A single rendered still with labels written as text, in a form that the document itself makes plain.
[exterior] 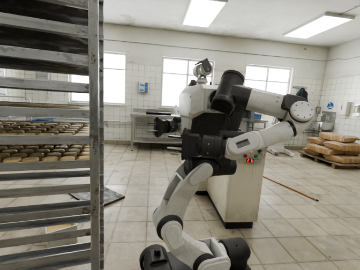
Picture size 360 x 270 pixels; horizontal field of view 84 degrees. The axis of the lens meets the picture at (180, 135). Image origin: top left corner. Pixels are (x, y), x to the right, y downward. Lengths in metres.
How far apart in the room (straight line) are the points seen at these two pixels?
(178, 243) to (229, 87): 0.81
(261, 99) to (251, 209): 1.51
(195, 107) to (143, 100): 4.59
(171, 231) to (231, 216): 1.11
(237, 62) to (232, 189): 4.48
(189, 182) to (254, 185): 1.14
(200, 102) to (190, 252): 0.83
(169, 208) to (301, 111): 0.75
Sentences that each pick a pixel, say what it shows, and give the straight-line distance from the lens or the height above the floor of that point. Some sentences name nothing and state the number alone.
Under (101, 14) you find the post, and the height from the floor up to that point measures 1.62.
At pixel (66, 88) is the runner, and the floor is 1.22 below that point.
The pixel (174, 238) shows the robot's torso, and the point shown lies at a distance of 1.15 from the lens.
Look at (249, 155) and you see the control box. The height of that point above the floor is 0.77.
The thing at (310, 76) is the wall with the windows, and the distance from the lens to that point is 7.12.
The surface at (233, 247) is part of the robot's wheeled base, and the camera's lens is 1.45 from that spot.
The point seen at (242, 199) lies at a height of 0.32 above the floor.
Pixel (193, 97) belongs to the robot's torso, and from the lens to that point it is 0.94.
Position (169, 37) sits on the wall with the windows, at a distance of 5.72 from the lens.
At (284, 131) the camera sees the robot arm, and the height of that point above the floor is 1.12.
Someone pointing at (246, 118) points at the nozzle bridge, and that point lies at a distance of 2.75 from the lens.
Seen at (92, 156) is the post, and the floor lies 1.00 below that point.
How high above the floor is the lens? 1.20
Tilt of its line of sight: 9 degrees down
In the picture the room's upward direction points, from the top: 3 degrees clockwise
